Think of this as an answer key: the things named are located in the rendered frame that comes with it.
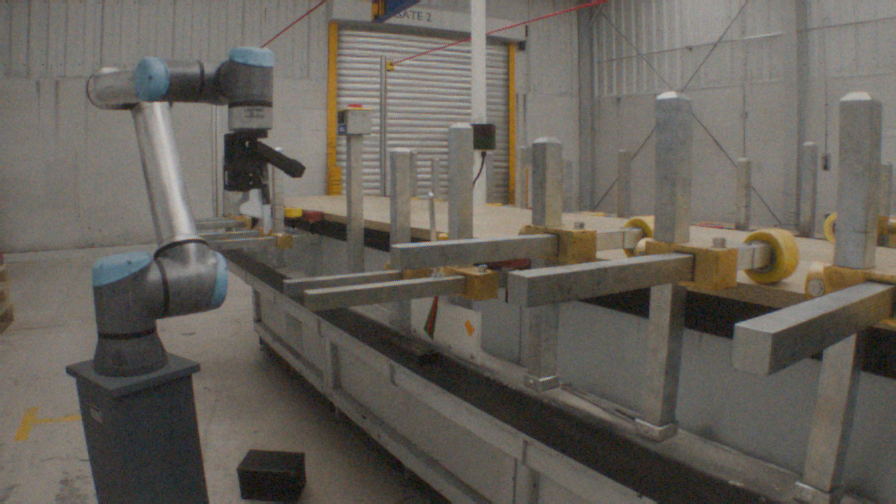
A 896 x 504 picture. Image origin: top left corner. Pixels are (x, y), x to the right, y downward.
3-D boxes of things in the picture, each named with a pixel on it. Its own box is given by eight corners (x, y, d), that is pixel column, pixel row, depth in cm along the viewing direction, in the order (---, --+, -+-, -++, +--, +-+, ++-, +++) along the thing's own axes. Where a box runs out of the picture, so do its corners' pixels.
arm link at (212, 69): (187, 63, 119) (209, 53, 111) (234, 67, 128) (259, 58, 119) (186, 106, 121) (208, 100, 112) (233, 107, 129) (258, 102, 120)
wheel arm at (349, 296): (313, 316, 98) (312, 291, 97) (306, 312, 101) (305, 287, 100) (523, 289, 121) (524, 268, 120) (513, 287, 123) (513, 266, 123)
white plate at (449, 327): (477, 366, 111) (478, 313, 110) (409, 334, 133) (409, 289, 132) (479, 365, 112) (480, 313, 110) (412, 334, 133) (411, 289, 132)
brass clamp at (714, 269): (712, 292, 67) (715, 250, 66) (629, 276, 78) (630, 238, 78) (739, 287, 70) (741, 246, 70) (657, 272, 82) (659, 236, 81)
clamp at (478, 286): (475, 301, 111) (476, 274, 110) (437, 289, 122) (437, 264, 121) (500, 298, 114) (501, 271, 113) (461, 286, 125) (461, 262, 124)
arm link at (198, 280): (159, 327, 143) (112, 90, 160) (219, 317, 155) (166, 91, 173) (174, 306, 133) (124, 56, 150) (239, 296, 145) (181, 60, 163)
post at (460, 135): (457, 370, 119) (457, 122, 113) (448, 365, 122) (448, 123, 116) (472, 367, 121) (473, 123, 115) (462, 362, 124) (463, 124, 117)
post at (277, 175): (277, 275, 224) (274, 147, 218) (274, 274, 227) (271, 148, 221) (285, 274, 226) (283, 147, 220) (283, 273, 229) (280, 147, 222)
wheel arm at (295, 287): (288, 301, 121) (287, 280, 120) (283, 298, 124) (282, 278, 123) (467, 281, 144) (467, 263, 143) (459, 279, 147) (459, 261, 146)
